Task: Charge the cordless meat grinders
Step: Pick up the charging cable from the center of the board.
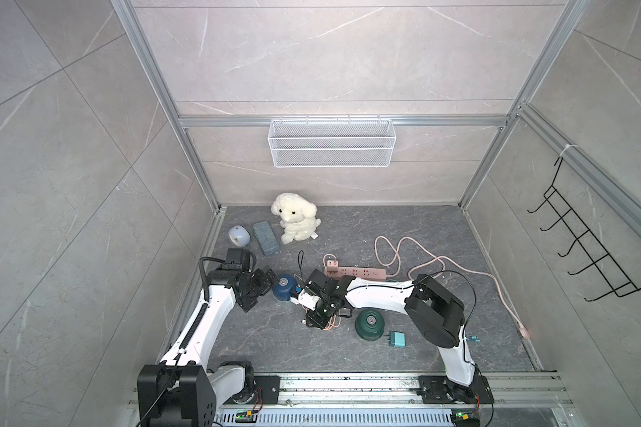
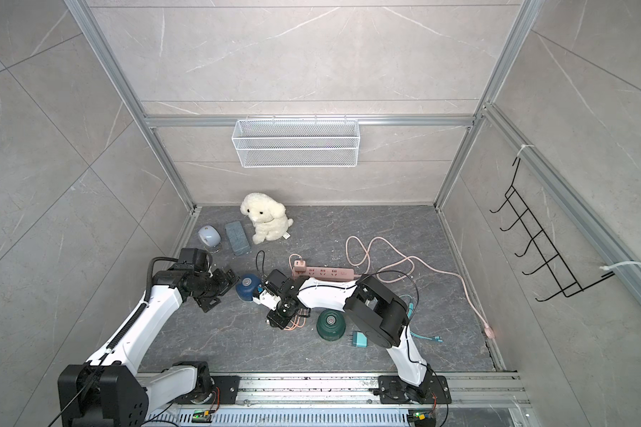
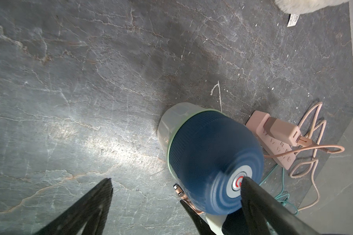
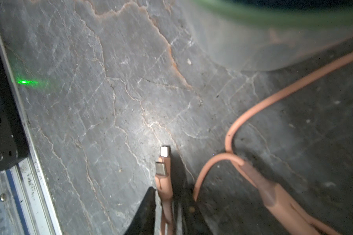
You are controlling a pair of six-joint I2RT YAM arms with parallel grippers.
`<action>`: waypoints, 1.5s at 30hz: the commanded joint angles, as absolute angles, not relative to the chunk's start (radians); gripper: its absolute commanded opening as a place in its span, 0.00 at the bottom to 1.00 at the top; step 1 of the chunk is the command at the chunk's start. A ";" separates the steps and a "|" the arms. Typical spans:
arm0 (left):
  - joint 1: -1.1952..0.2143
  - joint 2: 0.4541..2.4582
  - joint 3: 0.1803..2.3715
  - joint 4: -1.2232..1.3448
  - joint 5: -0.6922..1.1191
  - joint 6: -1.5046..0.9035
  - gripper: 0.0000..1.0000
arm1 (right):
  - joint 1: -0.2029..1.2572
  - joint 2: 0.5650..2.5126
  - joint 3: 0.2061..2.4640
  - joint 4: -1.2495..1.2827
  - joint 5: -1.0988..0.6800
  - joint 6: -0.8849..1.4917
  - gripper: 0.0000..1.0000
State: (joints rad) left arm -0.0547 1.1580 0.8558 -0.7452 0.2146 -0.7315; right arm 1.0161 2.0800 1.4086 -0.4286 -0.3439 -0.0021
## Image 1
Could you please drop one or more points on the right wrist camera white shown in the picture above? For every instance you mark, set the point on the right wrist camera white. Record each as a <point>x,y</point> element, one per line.
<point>305,299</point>

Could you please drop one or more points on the teal usb wall charger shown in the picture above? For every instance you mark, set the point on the teal usb wall charger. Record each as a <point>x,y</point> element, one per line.
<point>397,339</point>

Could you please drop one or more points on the blue cordless meat grinder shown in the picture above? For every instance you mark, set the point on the blue cordless meat grinder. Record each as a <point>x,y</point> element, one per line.
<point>283,289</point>

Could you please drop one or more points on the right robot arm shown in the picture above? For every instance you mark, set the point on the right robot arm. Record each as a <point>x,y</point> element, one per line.
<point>435,311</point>

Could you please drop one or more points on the white wire mesh basket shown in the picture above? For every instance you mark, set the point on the white wire mesh basket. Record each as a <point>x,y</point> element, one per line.
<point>320,143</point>

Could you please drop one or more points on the pink power strip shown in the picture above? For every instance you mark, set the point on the pink power strip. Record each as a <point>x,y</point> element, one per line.
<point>336,272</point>

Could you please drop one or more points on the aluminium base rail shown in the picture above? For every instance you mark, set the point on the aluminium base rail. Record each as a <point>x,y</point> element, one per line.
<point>386,399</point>

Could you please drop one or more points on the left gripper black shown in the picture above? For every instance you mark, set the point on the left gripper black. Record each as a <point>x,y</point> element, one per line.
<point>263,286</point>

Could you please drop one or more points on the light blue round gadget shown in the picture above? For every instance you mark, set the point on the light blue round gadget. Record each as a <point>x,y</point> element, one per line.
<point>239,236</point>

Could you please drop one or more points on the grey-blue rectangular case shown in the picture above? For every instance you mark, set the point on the grey-blue rectangular case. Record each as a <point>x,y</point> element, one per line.
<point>266,238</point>

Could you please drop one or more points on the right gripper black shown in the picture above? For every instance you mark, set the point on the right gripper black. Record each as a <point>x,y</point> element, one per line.
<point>317,322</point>

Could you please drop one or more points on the white plush dog toy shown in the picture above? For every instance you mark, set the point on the white plush dog toy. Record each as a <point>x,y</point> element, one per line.
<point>298,217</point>

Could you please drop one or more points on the black wire hook rack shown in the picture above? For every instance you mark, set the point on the black wire hook rack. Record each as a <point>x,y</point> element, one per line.
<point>599,258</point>

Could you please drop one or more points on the pink usb wall charger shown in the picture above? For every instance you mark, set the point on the pink usb wall charger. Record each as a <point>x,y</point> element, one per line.
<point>331,263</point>

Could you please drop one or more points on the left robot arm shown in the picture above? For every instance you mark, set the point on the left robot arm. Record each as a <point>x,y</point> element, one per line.
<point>203,331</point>

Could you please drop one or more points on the green cordless meat grinder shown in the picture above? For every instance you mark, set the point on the green cordless meat grinder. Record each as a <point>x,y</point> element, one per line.
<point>370,325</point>

